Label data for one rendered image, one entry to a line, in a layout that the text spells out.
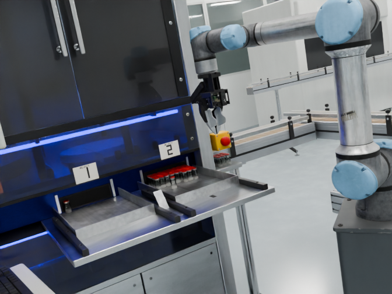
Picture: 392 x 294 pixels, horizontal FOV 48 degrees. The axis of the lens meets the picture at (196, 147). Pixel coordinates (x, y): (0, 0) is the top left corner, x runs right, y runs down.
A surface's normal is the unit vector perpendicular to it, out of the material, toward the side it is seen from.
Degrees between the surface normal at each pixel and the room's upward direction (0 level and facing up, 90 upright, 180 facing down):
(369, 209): 72
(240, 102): 90
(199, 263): 90
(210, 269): 90
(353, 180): 98
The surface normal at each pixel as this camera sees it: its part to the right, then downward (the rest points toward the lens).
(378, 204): -0.49, -0.05
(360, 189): -0.62, 0.38
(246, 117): 0.49, 0.08
